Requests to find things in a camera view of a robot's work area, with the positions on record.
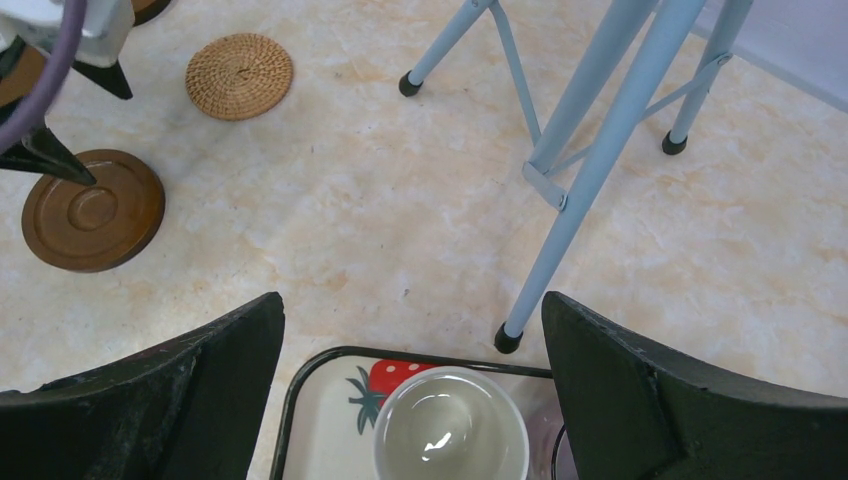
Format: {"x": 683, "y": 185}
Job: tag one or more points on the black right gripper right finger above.
{"x": 634, "y": 408}

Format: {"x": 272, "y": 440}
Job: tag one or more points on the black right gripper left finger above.
{"x": 188, "y": 408}

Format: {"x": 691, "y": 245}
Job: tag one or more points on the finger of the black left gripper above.
{"x": 39, "y": 151}
{"x": 111, "y": 79}

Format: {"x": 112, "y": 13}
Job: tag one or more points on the brown wooden coaster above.
{"x": 88, "y": 229}

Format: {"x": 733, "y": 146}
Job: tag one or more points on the woven rattan coaster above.
{"x": 239, "y": 76}

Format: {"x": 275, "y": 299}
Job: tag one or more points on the white strawberry tray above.
{"x": 327, "y": 430}

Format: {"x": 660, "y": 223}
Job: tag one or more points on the purple mug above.
{"x": 551, "y": 456}

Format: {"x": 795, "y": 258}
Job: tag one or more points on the pink mug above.
{"x": 450, "y": 423}

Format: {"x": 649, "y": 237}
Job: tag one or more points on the light blue music stand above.
{"x": 571, "y": 185}

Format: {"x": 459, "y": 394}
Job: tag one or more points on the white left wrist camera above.
{"x": 94, "y": 32}

